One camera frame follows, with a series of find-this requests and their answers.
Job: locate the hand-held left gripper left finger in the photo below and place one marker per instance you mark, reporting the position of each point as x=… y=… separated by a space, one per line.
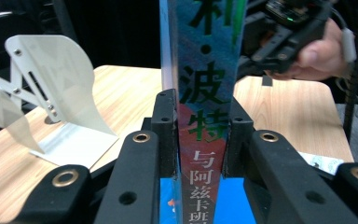
x=167 y=133

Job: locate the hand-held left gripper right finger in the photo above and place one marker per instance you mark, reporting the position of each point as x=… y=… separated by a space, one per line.
x=237 y=137

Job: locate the blue and red cover book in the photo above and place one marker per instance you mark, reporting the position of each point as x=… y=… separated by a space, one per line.
x=203 y=93

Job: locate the white expandable bookend rack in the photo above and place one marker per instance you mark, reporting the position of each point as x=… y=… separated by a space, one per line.
x=59 y=77

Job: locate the grey tape strip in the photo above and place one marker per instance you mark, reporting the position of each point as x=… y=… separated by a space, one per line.
x=268 y=81

